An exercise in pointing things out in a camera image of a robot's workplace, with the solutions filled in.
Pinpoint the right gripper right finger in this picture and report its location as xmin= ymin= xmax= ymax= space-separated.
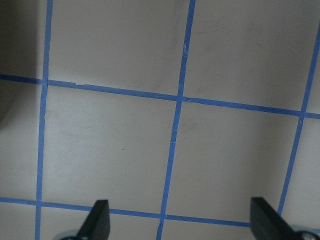
xmin=249 ymin=197 xmax=296 ymax=240

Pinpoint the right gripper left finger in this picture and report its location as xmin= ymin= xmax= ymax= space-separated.
xmin=76 ymin=199 xmax=111 ymax=240

